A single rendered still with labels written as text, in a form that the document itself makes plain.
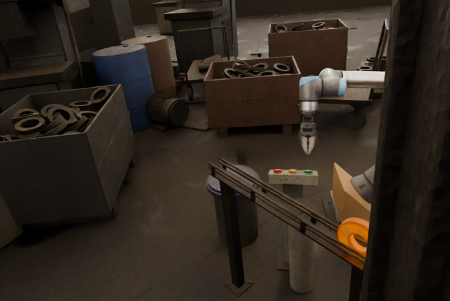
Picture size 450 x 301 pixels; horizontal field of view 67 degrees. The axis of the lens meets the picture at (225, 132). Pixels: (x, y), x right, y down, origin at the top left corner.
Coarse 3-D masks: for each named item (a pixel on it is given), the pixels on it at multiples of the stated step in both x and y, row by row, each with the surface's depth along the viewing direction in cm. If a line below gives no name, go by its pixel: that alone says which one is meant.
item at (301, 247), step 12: (312, 204) 159; (300, 240) 161; (312, 240) 164; (300, 252) 164; (312, 252) 167; (300, 264) 168; (312, 264) 171; (300, 276) 171; (312, 276) 175; (300, 288) 175
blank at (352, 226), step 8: (344, 224) 112; (352, 224) 109; (360, 224) 107; (368, 224) 107; (344, 232) 113; (352, 232) 110; (360, 232) 108; (344, 240) 114; (352, 240) 114; (344, 248) 116; (352, 248) 113; (360, 248) 113
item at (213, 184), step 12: (228, 168) 213; (240, 168) 211; (216, 180) 202; (216, 192) 193; (216, 204) 203; (240, 204) 196; (252, 204) 202; (216, 216) 210; (240, 216) 200; (252, 216) 205; (240, 228) 203; (252, 228) 208; (240, 240) 207; (252, 240) 212
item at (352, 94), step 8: (384, 24) 338; (384, 40) 294; (384, 48) 297; (376, 56) 353; (352, 88) 350; (360, 88) 347; (368, 88) 345; (344, 96) 333; (352, 96) 331; (360, 96) 329; (368, 96) 327; (344, 104) 327; (352, 104) 324; (360, 104) 321; (368, 104) 319; (352, 112) 330; (360, 112) 328; (352, 120) 333; (360, 120) 330; (352, 128) 336; (360, 128) 333
